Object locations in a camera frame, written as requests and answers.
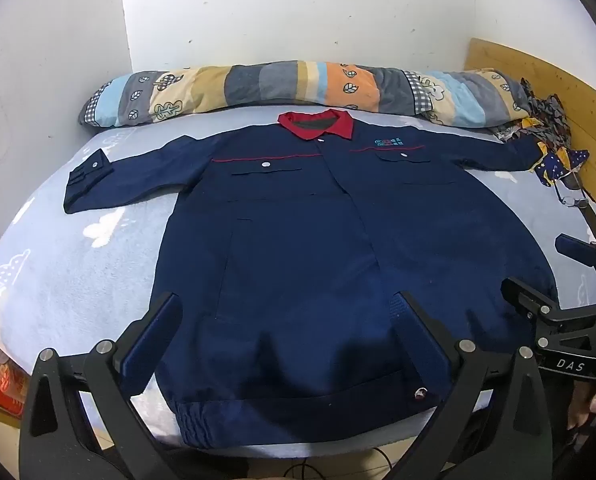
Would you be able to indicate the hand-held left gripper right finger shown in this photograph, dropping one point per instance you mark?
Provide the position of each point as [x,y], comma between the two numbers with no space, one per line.
[417,330]

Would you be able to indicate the wooden headboard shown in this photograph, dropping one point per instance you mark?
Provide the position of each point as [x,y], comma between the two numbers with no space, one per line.
[592,125]

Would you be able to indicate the light blue cloud bed sheet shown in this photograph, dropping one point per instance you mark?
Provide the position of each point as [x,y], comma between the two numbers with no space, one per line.
[78,270]

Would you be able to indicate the navy star print cloth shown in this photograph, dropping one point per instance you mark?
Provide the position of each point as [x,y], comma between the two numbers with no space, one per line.
[557,165]

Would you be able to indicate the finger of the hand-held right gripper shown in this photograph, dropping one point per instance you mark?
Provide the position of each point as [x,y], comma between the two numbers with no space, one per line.
[572,247]
[522,295]

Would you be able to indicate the grey red patterned cloth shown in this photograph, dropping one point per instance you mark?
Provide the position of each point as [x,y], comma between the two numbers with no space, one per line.
[547,110]

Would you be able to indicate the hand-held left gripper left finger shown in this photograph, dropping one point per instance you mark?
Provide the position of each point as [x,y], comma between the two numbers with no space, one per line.
[153,335]

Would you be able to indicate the eyeglasses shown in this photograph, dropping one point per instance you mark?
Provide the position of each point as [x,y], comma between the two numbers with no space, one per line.
[571,201]

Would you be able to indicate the navy work jacket red collar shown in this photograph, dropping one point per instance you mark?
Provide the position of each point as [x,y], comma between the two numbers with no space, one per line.
[298,260]

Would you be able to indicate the person's right hand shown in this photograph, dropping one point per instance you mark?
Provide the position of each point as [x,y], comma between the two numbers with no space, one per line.
[595,402]

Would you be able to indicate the rolled patchwork quilt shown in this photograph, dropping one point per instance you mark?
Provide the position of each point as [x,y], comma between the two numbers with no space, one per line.
[278,85]

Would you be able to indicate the yellow cloth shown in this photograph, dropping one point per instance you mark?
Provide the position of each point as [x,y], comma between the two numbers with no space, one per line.
[533,122]

